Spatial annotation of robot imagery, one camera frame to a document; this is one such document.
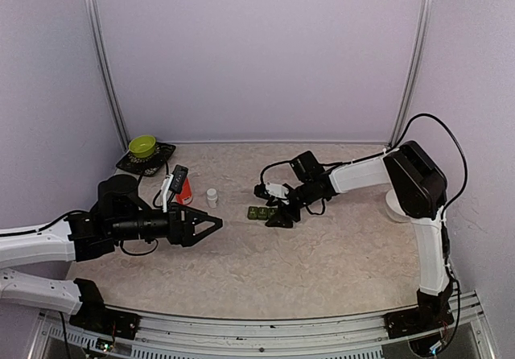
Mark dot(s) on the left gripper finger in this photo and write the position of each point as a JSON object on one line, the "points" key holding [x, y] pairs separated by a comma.
{"points": [[194, 237], [196, 217]]}

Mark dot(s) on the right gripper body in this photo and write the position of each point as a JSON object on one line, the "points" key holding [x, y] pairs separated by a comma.
{"points": [[294, 214]]}

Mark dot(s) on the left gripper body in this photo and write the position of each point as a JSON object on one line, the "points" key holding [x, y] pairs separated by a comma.
{"points": [[175, 235]]}

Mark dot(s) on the red pill bottle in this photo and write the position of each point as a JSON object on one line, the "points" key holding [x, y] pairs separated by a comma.
{"points": [[185, 197]]}

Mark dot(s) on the green pill organizer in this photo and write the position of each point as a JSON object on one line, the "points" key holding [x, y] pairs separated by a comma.
{"points": [[261, 213]]}

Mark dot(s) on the small white pill bottle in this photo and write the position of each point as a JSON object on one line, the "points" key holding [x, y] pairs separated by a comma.
{"points": [[212, 197]]}

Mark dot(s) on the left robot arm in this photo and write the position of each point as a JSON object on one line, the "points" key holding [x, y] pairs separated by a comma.
{"points": [[119, 215]]}

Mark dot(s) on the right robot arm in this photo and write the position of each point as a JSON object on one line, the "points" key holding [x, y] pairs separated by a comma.
{"points": [[417, 194]]}

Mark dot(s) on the black square tray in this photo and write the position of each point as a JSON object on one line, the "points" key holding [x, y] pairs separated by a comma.
{"points": [[149, 165]]}

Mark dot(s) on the lime green bowl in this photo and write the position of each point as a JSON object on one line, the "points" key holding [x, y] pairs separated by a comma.
{"points": [[143, 146]]}

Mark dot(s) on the white bowl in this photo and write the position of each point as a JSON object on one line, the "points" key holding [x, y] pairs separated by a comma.
{"points": [[393, 208]]}

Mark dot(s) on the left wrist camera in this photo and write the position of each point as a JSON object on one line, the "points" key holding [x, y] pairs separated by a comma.
{"points": [[172, 185]]}

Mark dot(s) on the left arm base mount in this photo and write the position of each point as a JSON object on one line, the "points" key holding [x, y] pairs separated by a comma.
{"points": [[107, 321]]}

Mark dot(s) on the front aluminium rail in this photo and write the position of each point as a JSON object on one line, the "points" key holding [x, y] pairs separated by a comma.
{"points": [[165, 336]]}

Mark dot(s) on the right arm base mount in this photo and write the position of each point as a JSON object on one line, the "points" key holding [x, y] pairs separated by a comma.
{"points": [[411, 322]]}

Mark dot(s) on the right aluminium frame post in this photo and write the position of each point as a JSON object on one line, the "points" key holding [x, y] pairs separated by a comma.
{"points": [[424, 18]]}

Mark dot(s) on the aluminium frame post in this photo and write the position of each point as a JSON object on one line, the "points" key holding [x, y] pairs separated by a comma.
{"points": [[106, 75], [424, 18]]}

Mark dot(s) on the left aluminium frame post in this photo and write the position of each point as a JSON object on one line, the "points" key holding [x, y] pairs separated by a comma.
{"points": [[106, 75]]}

